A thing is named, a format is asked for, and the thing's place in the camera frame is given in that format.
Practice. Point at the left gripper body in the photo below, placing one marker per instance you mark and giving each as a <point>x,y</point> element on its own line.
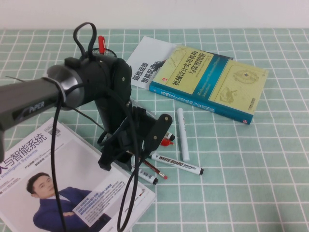
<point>120,145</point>

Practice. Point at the red gel pen with clip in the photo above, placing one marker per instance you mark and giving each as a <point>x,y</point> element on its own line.
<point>166,142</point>

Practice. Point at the black mesh pen holder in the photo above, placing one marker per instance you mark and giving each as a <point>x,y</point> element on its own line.
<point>108,52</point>

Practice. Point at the red capped pen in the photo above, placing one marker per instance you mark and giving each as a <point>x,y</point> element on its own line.
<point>101,43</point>

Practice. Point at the dark red pencil with eraser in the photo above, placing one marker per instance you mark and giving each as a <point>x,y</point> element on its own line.
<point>157,170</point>

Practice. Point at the magazine with man on cover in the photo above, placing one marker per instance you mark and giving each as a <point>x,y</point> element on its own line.
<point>79,174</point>

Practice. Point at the thin white magazine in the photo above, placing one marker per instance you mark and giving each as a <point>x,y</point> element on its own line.
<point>66,126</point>

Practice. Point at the whiteboard marker with bold print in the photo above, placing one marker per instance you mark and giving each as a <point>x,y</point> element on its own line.
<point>176,163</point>

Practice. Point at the white paint marker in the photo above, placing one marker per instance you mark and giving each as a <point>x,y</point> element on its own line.
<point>182,135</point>

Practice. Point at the white booklet with black print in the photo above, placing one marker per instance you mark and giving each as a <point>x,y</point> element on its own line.
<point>149,53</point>

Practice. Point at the yellow and teal hardcover book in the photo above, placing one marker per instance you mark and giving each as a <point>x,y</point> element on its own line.
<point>205,82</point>

